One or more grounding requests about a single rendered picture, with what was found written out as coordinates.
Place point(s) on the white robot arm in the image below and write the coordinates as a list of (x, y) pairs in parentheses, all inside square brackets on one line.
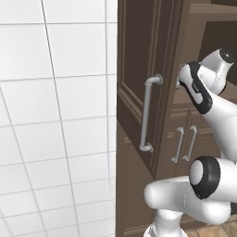
[(191, 197)]

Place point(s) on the open brown cabinet door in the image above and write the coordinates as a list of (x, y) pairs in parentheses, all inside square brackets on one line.
[(135, 61)]

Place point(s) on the brown lower cabinet door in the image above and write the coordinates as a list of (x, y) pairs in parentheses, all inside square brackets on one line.
[(172, 145), (200, 145)]

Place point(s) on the brown tall cabinet frame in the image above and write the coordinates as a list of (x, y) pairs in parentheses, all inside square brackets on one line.
[(197, 31)]

